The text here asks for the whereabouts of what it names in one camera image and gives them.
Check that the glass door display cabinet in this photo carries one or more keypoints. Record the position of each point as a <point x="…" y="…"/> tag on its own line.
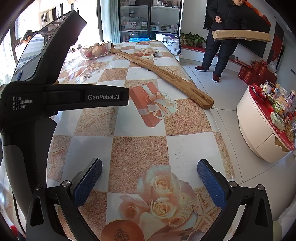
<point x="138" y="14"/>

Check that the green potted plant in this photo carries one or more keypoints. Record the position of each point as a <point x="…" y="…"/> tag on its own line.
<point x="193" y="39"/>

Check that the clear glass fruit bowl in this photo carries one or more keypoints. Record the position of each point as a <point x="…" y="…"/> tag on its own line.
<point x="92" y="55"/>

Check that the pile of snack packets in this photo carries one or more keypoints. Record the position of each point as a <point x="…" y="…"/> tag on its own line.
<point x="281" y="104"/>

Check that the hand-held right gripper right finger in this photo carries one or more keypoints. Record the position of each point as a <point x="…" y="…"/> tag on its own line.
<point x="211" y="185"/>

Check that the pale curtain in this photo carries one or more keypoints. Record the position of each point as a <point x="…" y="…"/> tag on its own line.
<point x="109" y="20"/>

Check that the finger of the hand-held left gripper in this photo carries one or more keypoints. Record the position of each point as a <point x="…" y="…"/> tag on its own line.
<point x="101" y="96"/>

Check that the white printed sack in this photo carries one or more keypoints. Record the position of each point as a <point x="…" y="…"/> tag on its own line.
<point x="171" y="45"/>

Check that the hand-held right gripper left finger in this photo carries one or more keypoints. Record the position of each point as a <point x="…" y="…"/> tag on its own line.
<point x="89" y="183"/>

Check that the long flat cardboard box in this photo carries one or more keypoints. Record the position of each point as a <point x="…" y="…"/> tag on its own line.
<point x="240" y="35"/>

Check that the red garland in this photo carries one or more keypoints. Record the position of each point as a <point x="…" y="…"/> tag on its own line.
<point x="259" y="11"/>

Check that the white round cabinet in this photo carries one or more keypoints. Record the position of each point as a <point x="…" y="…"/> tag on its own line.
<point x="252" y="120"/>

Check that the red gift box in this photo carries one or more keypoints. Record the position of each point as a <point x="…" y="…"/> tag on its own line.
<point x="245" y="74"/>
<point x="256" y="66"/>
<point x="269" y="75"/>

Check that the blue plastic bin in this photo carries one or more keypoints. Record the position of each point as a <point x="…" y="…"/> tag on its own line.
<point x="140" y="39"/>

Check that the long wooden board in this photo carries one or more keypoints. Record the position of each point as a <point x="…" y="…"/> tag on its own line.
<point x="175" y="81"/>

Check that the red table mat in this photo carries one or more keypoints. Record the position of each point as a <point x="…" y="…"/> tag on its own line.
<point x="263" y="109"/>

